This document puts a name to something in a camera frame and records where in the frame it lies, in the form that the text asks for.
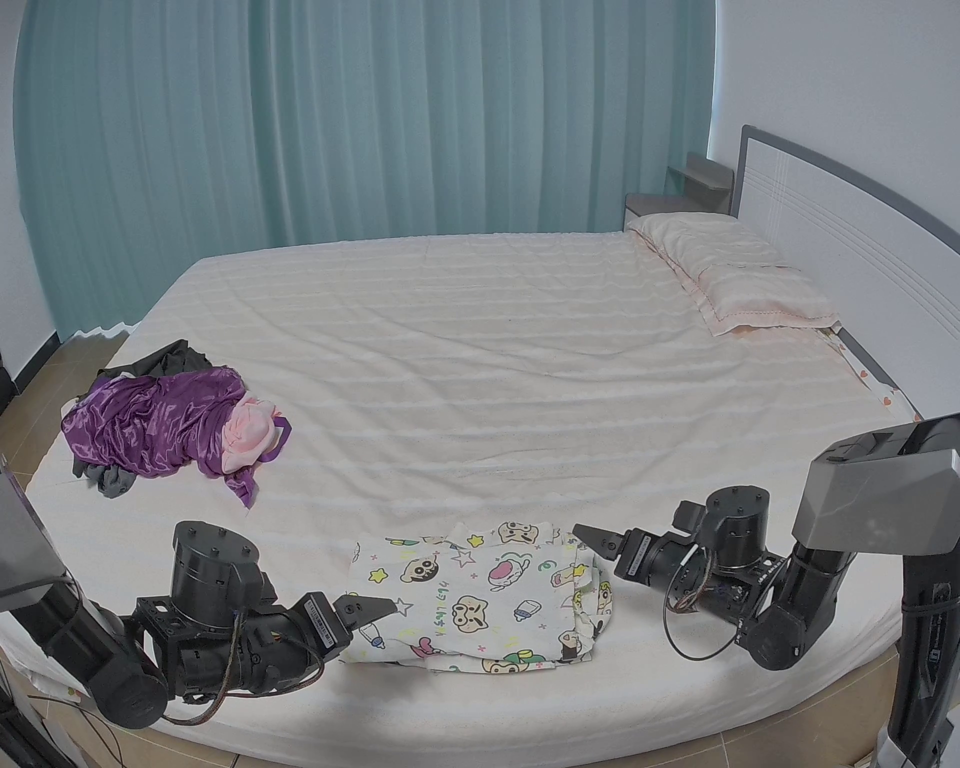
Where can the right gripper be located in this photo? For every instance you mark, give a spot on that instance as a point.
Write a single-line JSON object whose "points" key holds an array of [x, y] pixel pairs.
{"points": [[660, 559]]}

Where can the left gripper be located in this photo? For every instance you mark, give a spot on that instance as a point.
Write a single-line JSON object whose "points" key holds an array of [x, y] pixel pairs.
{"points": [[307, 630]]}

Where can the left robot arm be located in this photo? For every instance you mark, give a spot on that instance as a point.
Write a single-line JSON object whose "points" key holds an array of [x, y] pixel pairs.
{"points": [[214, 577]]}

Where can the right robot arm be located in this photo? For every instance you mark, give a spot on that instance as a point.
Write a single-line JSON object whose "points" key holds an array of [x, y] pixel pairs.
{"points": [[825, 480]]}

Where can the bed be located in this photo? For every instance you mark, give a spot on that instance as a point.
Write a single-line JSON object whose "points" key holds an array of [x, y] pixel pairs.
{"points": [[525, 360]]}

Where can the pile of clothes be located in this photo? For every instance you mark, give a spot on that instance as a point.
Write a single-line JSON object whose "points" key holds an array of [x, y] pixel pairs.
{"points": [[150, 420]]}

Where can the white printed pyjama top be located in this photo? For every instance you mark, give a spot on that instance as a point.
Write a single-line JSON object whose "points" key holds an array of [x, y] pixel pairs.
{"points": [[480, 600]]}

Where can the cream pillow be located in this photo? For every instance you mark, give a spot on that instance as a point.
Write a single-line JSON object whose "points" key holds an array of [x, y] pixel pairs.
{"points": [[765, 300], [697, 236]]}

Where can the grey bedside table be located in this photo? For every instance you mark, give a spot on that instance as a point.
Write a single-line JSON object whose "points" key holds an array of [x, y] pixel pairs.
{"points": [[675, 204]]}

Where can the blue-green curtain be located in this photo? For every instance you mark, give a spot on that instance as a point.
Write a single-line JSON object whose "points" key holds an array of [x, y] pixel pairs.
{"points": [[360, 120]]}

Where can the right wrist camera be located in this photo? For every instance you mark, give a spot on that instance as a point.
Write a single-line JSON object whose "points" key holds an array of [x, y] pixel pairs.
{"points": [[688, 517]]}

